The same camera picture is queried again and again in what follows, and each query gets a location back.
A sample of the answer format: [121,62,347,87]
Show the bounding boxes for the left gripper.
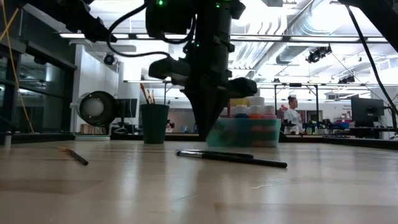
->
[147,37,259,141]

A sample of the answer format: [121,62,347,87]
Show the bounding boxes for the translucent green plastic tray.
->
[206,117,282,148]

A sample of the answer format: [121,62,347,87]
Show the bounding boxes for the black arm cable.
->
[344,4,398,116]
[107,1,172,60]

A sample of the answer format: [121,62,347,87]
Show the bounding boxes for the long black paintbrush orange bristles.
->
[139,82,150,105]

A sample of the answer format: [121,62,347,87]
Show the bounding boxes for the black hanging spotlight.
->
[338,75,356,85]
[305,45,333,64]

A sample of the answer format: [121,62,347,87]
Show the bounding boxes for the small orange paint bottle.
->
[248,105,265,120]

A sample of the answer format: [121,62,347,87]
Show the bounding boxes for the yellow extension cable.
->
[0,0,35,134]

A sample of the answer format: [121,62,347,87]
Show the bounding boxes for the small grey post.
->
[2,130,13,149]

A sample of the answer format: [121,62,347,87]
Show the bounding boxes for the white cylindrical spotlight lamp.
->
[69,90,118,129]

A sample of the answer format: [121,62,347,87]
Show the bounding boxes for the small pink paint bottle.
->
[263,105,277,120]

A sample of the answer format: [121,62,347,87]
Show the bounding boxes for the black computer monitor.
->
[116,98,139,119]
[351,96,385,123]

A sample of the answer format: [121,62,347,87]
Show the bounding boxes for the black background workstation frame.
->
[273,82,320,128]

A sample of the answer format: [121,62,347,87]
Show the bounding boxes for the black paintbrush wide silver ferrule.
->
[175,150,289,169]
[186,149,255,159]

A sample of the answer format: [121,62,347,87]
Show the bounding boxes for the overhead light bar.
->
[58,32,398,44]

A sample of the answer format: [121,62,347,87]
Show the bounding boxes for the dark green plastic cup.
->
[139,103,170,145]

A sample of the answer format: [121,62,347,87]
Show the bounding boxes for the person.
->
[281,95,305,136]

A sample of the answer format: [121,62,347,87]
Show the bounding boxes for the large white paint bottle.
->
[248,96,266,106]

